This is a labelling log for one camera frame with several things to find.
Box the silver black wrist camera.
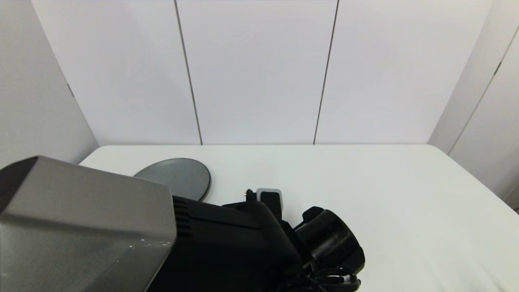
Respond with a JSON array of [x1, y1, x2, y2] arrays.
[[256, 188, 283, 221]]

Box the round dark gray plate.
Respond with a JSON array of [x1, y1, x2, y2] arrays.
[[133, 158, 211, 202]]

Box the black looping arm cable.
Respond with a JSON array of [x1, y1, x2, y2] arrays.
[[284, 266, 362, 292]]

